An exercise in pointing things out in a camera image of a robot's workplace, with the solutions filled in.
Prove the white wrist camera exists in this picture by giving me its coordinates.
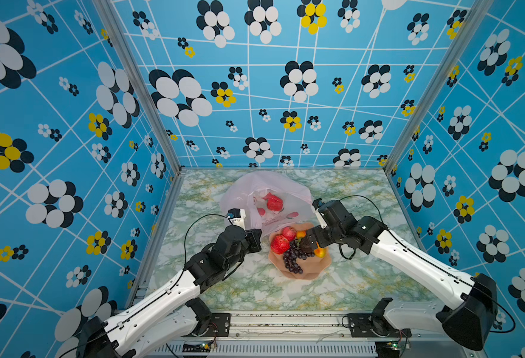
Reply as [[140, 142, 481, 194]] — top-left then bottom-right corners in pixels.
[[227, 208, 246, 230], [312, 198, 327, 229]]

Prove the red wrinkled apple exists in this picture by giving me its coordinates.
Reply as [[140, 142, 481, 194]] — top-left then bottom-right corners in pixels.
[[270, 234, 290, 255]]

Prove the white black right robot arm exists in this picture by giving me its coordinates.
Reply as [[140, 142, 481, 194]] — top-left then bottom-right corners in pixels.
[[306, 199, 499, 351]]

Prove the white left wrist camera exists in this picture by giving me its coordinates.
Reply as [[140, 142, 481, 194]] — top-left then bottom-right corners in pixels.
[[227, 208, 246, 230]]

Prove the pink translucent plastic bag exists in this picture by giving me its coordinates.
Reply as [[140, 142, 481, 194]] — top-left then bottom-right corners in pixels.
[[219, 171, 315, 237]]

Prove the pink red apple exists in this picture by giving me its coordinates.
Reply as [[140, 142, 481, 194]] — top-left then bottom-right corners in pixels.
[[281, 227, 298, 242]]

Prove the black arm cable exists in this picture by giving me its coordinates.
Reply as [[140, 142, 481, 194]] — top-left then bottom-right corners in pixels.
[[56, 212, 230, 358], [335, 194, 517, 334]]

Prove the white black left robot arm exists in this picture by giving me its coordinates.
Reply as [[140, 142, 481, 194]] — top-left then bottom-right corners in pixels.
[[70, 225, 262, 357]]

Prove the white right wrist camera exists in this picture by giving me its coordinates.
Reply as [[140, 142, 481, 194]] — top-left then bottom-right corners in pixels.
[[312, 198, 327, 229]]

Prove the dark brown mangosteen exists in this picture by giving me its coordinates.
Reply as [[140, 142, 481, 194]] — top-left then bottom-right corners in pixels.
[[299, 237, 314, 256]]

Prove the dark purple grape bunch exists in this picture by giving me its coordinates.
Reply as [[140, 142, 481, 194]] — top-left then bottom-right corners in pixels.
[[283, 241, 315, 274]]

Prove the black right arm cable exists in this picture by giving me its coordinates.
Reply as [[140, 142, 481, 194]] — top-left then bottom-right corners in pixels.
[[335, 194, 517, 334]]

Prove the right aluminium corner post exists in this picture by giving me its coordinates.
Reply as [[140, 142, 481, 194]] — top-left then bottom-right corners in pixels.
[[384, 0, 494, 177]]

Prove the aluminium corner post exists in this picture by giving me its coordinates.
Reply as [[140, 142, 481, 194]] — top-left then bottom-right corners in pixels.
[[93, 0, 182, 177], [384, 0, 494, 177]]

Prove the left aluminium corner post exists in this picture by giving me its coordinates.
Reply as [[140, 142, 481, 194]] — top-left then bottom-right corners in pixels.
[[93, 0, 182, 177]]

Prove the beige wavy fruit bowl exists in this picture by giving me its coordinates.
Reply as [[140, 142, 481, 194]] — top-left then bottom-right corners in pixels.
[[267, 222, 332, 281]]

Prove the red bell pepper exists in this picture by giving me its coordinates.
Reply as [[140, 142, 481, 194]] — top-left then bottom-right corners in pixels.
[[262, 193, 284, 213]]

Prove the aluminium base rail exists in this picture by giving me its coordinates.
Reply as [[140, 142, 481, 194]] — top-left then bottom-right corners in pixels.
[[96, 309, 487, 358]]

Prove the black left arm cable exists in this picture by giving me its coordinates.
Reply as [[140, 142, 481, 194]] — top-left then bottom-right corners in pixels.
[[56, 212, 230, 358]]

